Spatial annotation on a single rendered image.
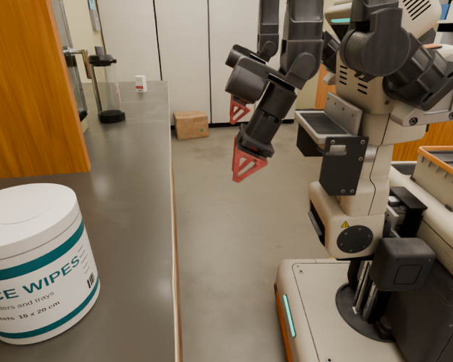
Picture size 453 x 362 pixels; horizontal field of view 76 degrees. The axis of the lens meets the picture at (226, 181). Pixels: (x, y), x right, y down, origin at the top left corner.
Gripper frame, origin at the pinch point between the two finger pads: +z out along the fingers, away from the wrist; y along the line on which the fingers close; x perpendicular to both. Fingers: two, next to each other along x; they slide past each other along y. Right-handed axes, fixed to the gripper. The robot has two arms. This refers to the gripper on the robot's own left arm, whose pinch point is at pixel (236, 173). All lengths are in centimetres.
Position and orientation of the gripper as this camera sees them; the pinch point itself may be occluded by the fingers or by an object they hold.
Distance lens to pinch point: 61.3
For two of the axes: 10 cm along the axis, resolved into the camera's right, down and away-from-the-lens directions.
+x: 9.0, 3.8, 2.1
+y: 0.1, 4.7, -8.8
